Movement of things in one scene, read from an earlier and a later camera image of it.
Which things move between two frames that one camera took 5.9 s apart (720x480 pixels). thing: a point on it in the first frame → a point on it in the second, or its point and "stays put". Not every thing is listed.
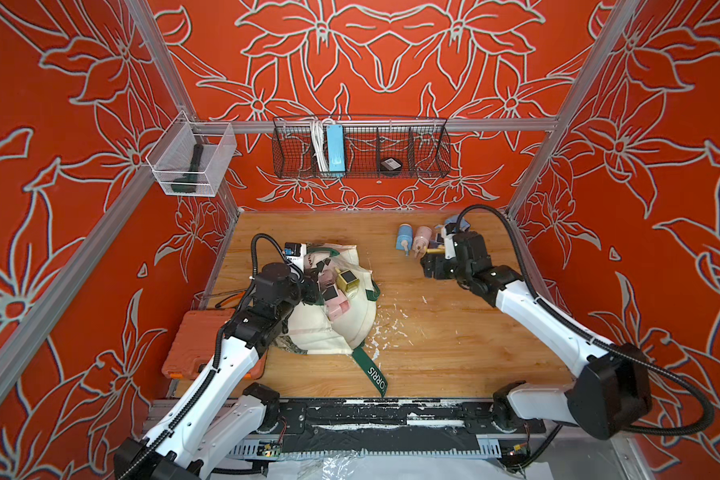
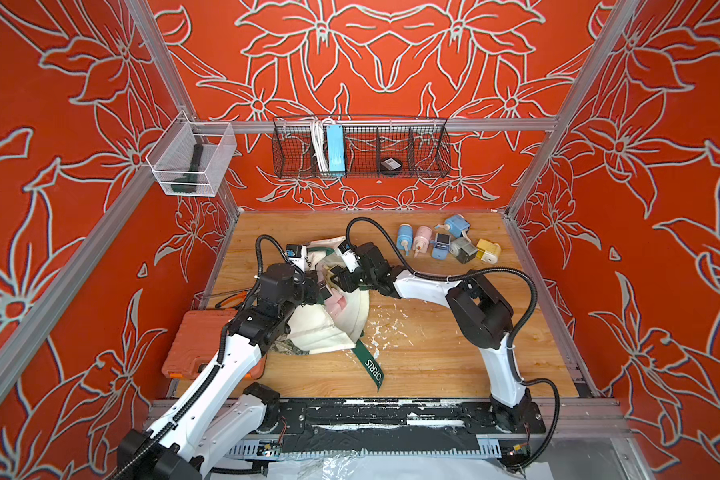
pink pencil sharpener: [422, 238] stays put
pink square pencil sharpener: [336, 303] stays put
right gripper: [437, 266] → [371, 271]
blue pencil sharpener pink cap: [404, 240] stays put
